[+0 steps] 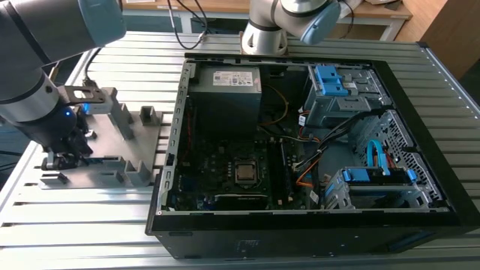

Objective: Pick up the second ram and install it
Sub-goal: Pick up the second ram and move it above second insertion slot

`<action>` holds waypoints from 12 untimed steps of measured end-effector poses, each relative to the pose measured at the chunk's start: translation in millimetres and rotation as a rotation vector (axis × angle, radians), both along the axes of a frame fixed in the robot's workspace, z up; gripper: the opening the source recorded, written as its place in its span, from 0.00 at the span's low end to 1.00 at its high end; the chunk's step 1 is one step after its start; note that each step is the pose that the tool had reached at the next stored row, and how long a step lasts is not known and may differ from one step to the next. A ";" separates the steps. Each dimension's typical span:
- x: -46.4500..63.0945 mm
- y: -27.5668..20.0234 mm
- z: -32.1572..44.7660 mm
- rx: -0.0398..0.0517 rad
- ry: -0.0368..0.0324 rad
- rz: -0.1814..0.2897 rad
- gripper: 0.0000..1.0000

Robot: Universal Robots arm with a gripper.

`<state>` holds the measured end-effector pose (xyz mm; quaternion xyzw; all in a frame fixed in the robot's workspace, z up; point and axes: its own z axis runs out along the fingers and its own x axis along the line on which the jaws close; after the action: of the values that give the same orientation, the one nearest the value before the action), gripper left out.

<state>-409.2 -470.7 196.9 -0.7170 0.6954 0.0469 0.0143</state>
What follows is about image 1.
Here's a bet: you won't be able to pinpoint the CPU socket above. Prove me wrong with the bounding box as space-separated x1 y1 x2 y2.
232 158 263 187

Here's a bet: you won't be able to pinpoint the wooden desk white frame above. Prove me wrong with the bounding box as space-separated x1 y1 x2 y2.
122 0 414 42

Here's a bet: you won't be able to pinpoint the black hanging cable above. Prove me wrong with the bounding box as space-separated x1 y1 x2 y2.
167 0 211 51

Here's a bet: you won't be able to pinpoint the black camera bracket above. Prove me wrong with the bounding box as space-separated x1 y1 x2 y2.
58 85 106 105

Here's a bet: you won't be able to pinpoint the silver CPU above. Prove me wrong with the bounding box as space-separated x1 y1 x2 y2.
236 162 259 182

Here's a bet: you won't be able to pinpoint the green motherboard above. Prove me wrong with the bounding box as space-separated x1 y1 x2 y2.
171 137 320 212

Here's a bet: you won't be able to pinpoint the black camera cable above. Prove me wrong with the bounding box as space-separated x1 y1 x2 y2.
83 47 104 85

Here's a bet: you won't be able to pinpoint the hard disk in blue carrier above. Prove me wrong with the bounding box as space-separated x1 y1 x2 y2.
343 166 418 188

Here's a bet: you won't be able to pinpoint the blue plastic drive bracket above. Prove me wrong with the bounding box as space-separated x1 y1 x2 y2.
315 65 343 85
324 81 352 96

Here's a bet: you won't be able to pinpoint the orange red drive wires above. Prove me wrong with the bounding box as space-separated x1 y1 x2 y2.
299 108 314 126

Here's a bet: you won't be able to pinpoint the black open PC case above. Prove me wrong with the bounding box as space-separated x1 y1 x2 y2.
146 52 480 259

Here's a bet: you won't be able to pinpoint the black cable bundle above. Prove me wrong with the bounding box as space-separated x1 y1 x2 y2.
315 111 386 163

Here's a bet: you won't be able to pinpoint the silver lower disk bay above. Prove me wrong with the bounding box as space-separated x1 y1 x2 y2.
324 167 432 210

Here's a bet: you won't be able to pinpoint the orange data wire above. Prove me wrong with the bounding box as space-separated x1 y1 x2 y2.
296 165 320 187

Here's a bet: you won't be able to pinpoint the grey plastic parts rack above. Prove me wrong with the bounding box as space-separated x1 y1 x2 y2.
38 87 164 190

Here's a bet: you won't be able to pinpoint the multicoloured power wire bundle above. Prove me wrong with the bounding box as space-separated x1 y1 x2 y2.
279 134 320 144

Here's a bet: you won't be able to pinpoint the brown wooden cabinet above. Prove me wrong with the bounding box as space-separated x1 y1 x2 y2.
394 0 480 82

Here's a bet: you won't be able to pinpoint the blue data wire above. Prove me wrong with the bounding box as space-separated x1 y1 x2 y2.
366 139 391 175

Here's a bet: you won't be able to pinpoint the black graphics card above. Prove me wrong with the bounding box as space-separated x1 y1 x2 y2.
212 192 271 211

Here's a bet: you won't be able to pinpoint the silver power supply unit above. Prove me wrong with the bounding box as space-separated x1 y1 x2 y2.
188 66 263 133

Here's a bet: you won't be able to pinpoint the silver metal disk bay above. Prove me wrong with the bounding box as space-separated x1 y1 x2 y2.
303 66 391 130

